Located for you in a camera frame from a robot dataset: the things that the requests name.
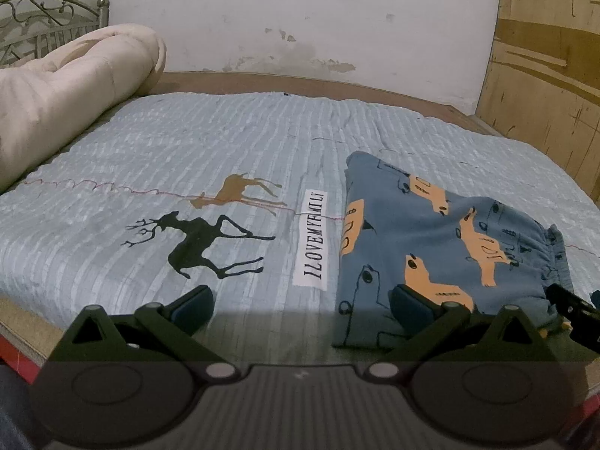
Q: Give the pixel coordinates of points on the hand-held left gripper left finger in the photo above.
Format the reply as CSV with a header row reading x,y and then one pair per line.
x,y
192,310

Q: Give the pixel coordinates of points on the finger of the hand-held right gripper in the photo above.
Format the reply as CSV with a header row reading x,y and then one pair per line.
x,y
574,314

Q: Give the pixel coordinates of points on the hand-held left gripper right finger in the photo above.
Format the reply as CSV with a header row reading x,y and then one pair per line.
x,y
408,310

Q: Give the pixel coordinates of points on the blue printed pants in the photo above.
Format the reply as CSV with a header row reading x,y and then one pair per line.
x,y
398,234

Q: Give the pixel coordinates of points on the light blue deer-print blanket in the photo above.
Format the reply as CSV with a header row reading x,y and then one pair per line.
x,y
197,150

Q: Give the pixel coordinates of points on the tan mattress edge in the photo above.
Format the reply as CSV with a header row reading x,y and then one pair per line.
x,y
23,328

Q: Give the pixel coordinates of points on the plywood board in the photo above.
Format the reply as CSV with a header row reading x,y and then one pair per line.
x,y
548,79

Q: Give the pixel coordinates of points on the rolled cream quilt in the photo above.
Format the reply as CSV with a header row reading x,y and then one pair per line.
x,y
70,89

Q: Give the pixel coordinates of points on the metal bed headboard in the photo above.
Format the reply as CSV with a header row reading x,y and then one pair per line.
x,y
42,23

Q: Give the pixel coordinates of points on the brown bed frame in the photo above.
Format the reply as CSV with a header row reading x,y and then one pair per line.
x,y
328,85

